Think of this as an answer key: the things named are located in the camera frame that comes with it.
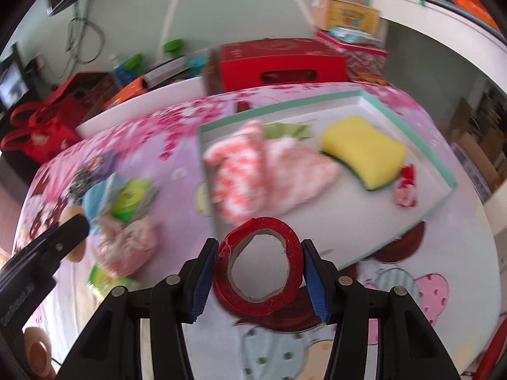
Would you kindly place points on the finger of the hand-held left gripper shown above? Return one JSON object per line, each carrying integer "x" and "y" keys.
{"x": 55, "y": 245}

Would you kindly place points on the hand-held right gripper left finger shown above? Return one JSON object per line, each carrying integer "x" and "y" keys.
{"x": 204, "y": 281}

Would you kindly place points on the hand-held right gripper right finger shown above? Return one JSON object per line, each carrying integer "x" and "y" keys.
{"x": 315, "y": 281}

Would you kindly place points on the red tape roll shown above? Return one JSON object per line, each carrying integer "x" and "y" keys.
{"x": 222, "y": 279}

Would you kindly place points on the black white leopard scrunchie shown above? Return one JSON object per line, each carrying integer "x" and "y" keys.
{"x": 85, "y": 180}

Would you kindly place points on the white tray with teal rim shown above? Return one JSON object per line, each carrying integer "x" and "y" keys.
{"x": 356, "y": 221}

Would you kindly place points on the coral white fluffy sock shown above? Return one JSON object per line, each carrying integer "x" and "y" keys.
{"x": 233, "y": 174}

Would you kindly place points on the red white scrunchie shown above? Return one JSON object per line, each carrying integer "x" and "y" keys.
{"x": 406, "y": 190}

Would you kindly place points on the yellow sponge with green base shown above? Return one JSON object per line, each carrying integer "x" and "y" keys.
{"x": 360, "y": 146}

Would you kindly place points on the light green cloth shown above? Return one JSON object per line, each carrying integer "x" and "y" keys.
{"x": 285, "y": 130}

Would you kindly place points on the blue face mask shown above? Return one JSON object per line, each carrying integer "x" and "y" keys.
{"x": 97, "y": 202}

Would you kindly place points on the green tissue packet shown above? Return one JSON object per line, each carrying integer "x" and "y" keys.
{"x": 107, "y": 281}
{"x": 130, "y": 198}

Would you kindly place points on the pink item in clear bag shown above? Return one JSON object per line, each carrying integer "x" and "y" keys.
{"x": 126, "y": 241}

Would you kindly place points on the colourful plastic packet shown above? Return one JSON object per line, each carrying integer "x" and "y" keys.
{"x": 103, "y": 164}

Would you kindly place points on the red felt handbag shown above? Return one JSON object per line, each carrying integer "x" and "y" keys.
{"x": 43, "y": 134}

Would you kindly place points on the white foam board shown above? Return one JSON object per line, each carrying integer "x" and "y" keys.
{"x": 138, "y": 107}

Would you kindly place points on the small black screen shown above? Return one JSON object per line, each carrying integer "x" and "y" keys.
{"x": 12, "y": 83}

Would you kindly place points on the blue plastic bottle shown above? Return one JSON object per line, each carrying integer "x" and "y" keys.
{"x": 121, "y": 73}

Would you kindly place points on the red white package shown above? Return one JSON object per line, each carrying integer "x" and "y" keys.
{"x": 493, "y": 364}

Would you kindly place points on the green dumbbell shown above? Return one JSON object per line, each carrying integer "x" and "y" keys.
{"x": 132, "y": 60}
{"x": 174, "y": 44}

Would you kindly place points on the brown cardboard boxes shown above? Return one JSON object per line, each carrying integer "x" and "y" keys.
{"x": 471, "y": 146}

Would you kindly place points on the teal plastic container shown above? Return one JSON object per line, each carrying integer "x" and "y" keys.
{"x": 198, "y": 63}

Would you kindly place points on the red gift box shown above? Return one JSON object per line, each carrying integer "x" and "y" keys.
{"x": 277, "y": 57}

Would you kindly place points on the red patterned tin box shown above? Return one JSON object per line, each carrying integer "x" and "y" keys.
{"x": 364, "y": 59}

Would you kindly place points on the blue wipes packet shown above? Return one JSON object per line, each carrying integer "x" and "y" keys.
{"x": 352, "y": 35}

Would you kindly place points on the white curved shelf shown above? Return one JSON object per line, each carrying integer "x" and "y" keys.
{"x": 455, "y": 35}

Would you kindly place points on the orange packets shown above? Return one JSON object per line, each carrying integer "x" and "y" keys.
{"x": 475, "y": 0}

